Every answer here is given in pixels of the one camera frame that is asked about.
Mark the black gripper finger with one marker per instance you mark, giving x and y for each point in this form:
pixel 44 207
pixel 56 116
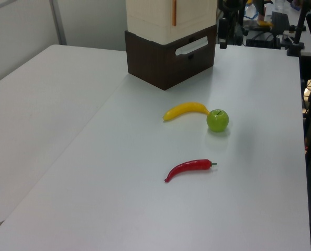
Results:
pixel 238 40
pixel 223 43

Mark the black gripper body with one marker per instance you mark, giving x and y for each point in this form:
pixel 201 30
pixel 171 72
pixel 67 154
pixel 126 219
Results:
pixel 230 24

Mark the cream cabinet door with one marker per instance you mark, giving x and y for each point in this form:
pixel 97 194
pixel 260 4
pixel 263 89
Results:
pixel 194 13

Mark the cream plastic cabinet body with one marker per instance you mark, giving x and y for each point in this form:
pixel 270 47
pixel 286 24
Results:
pixel 150 18

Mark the black equipment box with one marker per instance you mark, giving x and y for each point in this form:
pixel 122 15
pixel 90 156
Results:
pixel 261 39

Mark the dark brown drawer base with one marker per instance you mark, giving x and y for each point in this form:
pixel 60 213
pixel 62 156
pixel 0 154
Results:
pixel 155 62

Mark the yellow plastic banana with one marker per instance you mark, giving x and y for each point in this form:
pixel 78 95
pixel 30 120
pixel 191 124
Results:
pixel 183 109

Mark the green plastic apple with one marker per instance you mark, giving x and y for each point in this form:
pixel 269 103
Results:
pixel 217 120

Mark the red plastic chili pepper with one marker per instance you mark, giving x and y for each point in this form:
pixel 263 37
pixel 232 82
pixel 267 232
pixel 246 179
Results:
pixel 188 168

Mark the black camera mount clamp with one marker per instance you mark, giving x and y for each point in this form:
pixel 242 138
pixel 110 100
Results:
pixel 297 39

